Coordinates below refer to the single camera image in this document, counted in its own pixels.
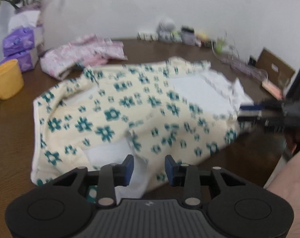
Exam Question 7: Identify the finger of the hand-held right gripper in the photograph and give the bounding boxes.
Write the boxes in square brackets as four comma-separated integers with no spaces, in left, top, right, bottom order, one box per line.
[239,100,284,112]
[238,115,284,133]

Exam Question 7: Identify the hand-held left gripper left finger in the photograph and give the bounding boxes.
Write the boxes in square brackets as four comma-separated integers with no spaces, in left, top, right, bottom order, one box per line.
[52,155,135,207]

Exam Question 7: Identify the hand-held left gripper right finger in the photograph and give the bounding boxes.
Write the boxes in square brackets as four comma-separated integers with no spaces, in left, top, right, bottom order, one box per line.
[165,155,247,207]

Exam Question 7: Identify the cream green-flowered garment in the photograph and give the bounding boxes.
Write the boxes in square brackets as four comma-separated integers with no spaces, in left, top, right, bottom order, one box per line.
[31,57,255,202]

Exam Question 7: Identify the pink pad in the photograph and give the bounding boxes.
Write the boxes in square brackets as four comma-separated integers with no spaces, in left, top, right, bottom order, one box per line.
[261,81,284,99]

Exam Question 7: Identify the brown cardboard panel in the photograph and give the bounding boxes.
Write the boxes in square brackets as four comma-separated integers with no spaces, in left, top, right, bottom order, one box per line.
[255,47,296,90]

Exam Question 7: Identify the white robot-shaped speaker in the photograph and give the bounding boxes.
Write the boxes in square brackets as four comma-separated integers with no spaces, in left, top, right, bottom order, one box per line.
[157,17,176,41]

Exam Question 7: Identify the pink floral garment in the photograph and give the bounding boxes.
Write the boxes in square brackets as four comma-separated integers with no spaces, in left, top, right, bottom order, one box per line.
[39,33,128,80]

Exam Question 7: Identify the yellow mug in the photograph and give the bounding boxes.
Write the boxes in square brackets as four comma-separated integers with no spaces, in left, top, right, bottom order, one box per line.
[0,59,24,105]

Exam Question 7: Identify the sealed purple tissue pack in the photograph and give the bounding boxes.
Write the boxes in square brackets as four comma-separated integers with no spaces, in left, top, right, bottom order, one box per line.
[0,50,40,73]

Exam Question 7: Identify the open purple tissue pack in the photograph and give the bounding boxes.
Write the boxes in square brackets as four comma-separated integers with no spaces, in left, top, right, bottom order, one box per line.
[2,11,45,57]

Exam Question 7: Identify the purple cable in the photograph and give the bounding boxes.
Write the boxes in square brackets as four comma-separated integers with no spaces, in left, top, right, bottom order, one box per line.
[221,53,268,78]

